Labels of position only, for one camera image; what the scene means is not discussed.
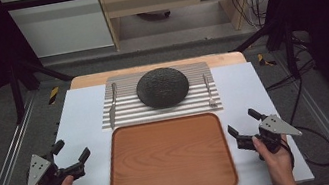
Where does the white cabinet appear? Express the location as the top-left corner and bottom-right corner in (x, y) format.
(0, 0), (115, 65)

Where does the silver table knife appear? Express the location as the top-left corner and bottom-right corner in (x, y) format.
(103, 81), (125, 131)

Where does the yellow-handled tool right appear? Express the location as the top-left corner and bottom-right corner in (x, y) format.
(256, 51), (278, 70)

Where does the white table board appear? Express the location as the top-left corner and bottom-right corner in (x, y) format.
(16, 52), (316, 185)

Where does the yellow-handled tool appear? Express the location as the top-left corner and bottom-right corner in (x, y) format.
(256, 51), (278, 70)
(45, 86), (63, 106)

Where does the black metal stand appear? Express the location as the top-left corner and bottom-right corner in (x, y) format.
(4, 51), (81, 126)
(225, 14), (303, 90)

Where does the brown wooden tray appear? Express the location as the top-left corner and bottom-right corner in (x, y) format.
(98, 108), (240, 185)

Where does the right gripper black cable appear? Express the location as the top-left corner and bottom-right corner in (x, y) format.
(280, 136), (298, 172)

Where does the dark textured round plate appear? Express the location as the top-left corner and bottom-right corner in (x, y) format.
(133, 64), (193, 113)

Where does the silver fork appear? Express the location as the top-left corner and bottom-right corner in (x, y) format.
(202, 71), (219, 109)

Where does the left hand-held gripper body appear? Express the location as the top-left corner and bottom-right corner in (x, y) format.
(20, 146), (88, 185)

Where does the light wooden table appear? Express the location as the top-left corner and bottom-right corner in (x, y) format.
(68, 48), (248, 93)

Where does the person's right hand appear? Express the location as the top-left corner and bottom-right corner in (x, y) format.
(251, 131), (297, 181)

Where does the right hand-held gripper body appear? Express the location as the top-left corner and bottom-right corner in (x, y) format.
(233, 110), (306, 165)

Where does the grey striped placemat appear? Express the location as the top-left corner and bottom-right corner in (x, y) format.
(93, 59), (224, 131)

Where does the yellow-handled tool left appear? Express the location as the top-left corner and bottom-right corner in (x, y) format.
(45, 86), (63, 106)

